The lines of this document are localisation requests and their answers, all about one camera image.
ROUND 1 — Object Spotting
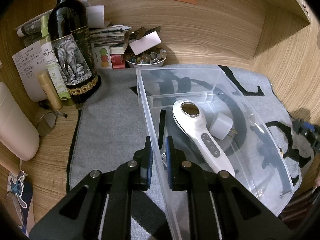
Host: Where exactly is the clear plastic storage box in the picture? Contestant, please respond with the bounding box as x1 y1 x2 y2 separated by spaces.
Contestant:
137 64 293 239

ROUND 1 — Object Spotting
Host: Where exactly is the white plug adapter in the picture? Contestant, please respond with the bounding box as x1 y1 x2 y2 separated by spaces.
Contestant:
209 113 238 140

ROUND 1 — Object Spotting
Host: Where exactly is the white handheld massager device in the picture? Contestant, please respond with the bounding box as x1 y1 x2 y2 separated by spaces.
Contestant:
172 99 235 176

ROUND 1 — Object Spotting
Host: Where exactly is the grey mat with black letters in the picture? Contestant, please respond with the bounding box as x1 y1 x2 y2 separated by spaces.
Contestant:
68 65 312 239

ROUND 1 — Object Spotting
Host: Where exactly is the white bowl of beads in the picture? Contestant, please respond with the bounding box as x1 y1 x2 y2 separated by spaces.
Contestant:
125 47 167 68

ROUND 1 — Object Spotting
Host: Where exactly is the round glass lens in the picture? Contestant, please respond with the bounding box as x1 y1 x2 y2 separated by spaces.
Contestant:
36 112 57 137

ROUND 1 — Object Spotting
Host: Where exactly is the fruit picture card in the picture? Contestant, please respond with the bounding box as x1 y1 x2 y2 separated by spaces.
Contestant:
93 46 112 69

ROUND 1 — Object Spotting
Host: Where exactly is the gold lip balm tube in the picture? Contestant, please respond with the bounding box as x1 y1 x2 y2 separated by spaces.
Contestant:
37 70 62 110

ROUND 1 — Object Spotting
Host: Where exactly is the white card on bowl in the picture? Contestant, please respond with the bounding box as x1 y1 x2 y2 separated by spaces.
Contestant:
129 31 162 55

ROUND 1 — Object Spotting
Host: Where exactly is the stack of books and papers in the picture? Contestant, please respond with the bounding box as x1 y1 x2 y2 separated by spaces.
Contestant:
81 0 132 69

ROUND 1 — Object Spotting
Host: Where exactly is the blue cartoon sticker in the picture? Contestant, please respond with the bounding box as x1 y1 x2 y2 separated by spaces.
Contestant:
4 170 34 233

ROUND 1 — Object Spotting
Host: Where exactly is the dark elephant label wine bottle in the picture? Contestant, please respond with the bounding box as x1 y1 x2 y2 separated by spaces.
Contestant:
48 0 101 109

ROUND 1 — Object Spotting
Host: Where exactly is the white handwritten paper note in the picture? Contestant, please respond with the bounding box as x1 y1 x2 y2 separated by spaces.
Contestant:
12 41 47 102

